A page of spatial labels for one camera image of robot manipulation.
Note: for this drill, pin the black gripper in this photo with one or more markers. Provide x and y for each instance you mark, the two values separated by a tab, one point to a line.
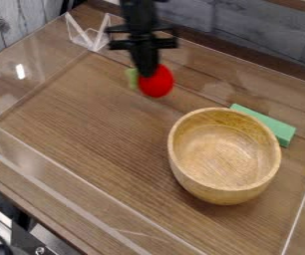
144	55

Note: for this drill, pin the clear acrylic front wall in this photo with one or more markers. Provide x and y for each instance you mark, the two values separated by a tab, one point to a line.
87	216

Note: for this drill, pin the black metal clamp stand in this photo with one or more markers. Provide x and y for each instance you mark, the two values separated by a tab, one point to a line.
18	242

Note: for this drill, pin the red felt strawberry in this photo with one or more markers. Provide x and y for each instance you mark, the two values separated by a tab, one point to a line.
155	86

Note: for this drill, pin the wooden bowl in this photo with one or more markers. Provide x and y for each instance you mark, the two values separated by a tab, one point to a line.
223	155

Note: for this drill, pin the clear acrylic corner bracket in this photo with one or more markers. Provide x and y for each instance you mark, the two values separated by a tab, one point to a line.
89	38

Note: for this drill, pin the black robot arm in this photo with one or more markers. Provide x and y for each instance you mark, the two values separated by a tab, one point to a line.
140	17

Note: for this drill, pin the green foam block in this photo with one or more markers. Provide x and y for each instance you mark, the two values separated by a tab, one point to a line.
282	130

